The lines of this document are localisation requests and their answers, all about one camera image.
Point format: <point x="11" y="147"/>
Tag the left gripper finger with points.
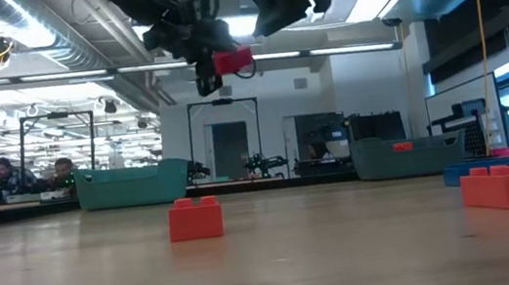
<point x="207" y="77"/>

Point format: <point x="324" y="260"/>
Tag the red rectangular block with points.
<point x="234" y="60"/>

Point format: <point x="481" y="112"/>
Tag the small orange square block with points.
<point x="195" y="221"/>

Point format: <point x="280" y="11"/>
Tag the blue rectangular block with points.
<point x="456" y="175"/>

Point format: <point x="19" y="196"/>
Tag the background black robot arm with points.
<point x="198" y="170"/>
<point x="262" y="164"/>

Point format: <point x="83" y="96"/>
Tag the grey door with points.
<point x="231" y="150"/>

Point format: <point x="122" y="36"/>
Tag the dark screen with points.
<point x="321" y="128"/>

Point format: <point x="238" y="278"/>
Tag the teal plastic bin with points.
<point x="132" y="185"/>

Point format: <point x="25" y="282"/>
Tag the person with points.
<point x="319" y="151"/>
<point x="5" y="174"/>
<point x="63" y="170"/>

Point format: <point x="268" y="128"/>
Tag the black cabinet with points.
<point x="375" y="126"/>

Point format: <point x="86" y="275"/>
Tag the dark slate plastic bin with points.
<point x="385" y="164"/>

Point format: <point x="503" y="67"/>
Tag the black perforated rack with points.
<point x="472" y="133"/>

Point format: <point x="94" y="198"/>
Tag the grey wall speaker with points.
<point x="300" y="83"/>
<point x="225" y="90"/>

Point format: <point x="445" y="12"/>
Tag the black gantry frame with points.
<point x="219" y="102"/>
<point x="54" y="116"/>

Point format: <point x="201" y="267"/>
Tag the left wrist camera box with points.
<point x="202" y="9"/>

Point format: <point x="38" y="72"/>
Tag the black table frame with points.
<point x="240" y="187"/>

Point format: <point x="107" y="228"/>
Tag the silver ceiling duct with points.
<point x="74" y="48"/>

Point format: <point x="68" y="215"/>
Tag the long ceiling light rail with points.
<point x="63" y="75"/>

